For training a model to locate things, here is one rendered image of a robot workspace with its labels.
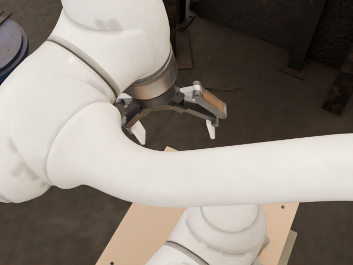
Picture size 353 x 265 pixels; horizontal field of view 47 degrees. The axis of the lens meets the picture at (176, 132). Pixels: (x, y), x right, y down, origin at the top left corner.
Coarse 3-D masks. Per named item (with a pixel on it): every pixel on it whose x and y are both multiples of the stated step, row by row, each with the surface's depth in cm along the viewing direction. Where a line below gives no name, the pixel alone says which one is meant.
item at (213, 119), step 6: (186, 96) 66; (180, 102) 66; (186, 102) 66; (192, 102) 67; (168, 108) 64; (174, 108) 65; (180, 108) 65; (186, 108) 66; (192, 108) 66; (198, 108) 67; (204, 108) 68; (192, 114) 68; (198, 114) 68; (204, 114) 68; (210, 114) 69; (210, 120) 70; (216, 120) 69
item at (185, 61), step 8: (168, 0) 159; (168, 8) 163; (168, 16) 166; (176, 40) 193; (184, 40) 193; (176, 48) 190; (184, 48) 190; (176, 56) 187; (184, 56) 187; (184, 64) 184
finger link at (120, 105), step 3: (123, 93) 65; (117, 99) 64; (120, 99) 64; (117, 102) 64; (120, 102) 64; (123, 102) 65; (117, 105) 65; (120, 105) 64; (123, 105) 65; (117, 108) 67; (120, 108) 66; (123, 108) 66; (120, 111) 67; (123, 111) 67; (120, 114) 68; (123, 114) 68
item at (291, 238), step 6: (288, 234) 105; (294, 234) 105; (288, 240) 104; (294, 240) 104; (288, 246) 103; (282, 252) 102; (288, 252) 102; (282, 258) 101; (288, 258) 102; (282, 264) 101
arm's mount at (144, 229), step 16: (144, 208) 102; (160, 208) 102; (176, 208) 102; (272, 208) 101; (288, 208) 101; (128, 224) 99; (144, 224) 99; (160, 224) 99; (272, 224) 99; (288, 224) 99; (112, 240) 97; (128, 240) 97; (144, 240) 97; (160, 240) 97; (272, 240) 97; (112, 256) 95; (128, 256) 95; (144, 256) 95; (272, 256) 94
